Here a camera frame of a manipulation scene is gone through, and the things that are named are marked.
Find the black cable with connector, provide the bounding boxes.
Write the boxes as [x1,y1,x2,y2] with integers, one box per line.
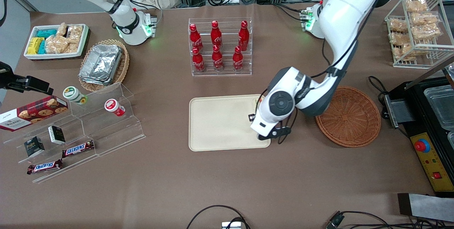
[326,211,454,229]

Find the red cola bottle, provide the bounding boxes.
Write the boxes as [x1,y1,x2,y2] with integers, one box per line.
[189,23,204,51]
[192,47,206,72]
[212,45,225,72]
[211,21,223,48]
[232,46,244,71]
[238,20,250,51]

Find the brown Snickers bar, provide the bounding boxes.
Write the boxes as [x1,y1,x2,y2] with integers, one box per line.
[62,140,95,158]
[27,159,63,175]

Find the clear acrylic bottle rack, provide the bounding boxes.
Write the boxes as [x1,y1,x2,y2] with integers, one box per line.
[188,17,253,77]

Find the oval light wicker basket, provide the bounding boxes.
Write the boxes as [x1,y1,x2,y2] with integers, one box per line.
[78,39,130,92]

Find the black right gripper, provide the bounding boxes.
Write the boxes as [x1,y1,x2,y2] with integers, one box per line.
[0,61,54,96]

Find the green lidded yogurt cup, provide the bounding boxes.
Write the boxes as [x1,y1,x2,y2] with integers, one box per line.
[63,86,88,105]

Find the clear bag of pastries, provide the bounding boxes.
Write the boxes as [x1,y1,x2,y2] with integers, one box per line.
[392,43,422,62]
[411,12,440,27]
[411,24,442,41]
[405,0,429,13]
[389,32,411,46]
[389,18,409,33]

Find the red lidded yogurt cup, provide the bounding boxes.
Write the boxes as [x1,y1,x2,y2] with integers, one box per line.
[104,98,126,117]

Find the red tartan cookie box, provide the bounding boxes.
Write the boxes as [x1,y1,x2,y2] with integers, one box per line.
[0,96,68,132]

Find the black machine power cable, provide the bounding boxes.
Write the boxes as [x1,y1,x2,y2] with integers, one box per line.
[368,76,390,99]

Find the beige rectangular tray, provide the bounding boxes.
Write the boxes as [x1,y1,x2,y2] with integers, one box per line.
[189,94,271,152]

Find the white rectangular snack tray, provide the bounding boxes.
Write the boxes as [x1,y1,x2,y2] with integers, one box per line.
[24,24,90,61]

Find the yellow control panel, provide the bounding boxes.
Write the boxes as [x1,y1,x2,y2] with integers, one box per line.
[410,132,454,192]

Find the black sealing machine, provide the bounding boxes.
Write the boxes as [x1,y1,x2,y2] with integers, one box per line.
[381,57,454,193]

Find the grey metal sheet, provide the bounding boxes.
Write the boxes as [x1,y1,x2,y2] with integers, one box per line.
[397,193,454,222]

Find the small black carton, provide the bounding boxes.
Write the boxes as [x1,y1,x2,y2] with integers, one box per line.
[24,136,45,158]
[48,125,66,145]

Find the black looped cable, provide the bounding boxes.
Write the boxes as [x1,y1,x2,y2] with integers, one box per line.
[186,205,251,229]

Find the clear plastic food container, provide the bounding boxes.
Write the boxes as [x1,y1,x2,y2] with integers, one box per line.
[423,85,454,130]

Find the white wire basket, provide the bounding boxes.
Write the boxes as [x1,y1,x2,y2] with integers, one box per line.
[385,0,454,69]

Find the round brown wicker basket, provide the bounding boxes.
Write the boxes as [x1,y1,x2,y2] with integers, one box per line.
[315,86,382,148]

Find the clear acrylic step shelf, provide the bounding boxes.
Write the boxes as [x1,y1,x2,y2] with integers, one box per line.
[2,83,146,184]

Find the yellow snack pack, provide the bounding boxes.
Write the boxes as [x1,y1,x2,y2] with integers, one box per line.
[27,37,45,55]

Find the stacked aluminium foil containers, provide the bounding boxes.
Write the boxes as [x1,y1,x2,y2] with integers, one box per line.
[79,44,123,86]

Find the red emergency stop button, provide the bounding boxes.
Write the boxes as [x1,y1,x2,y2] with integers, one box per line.
[414,138,431,153]

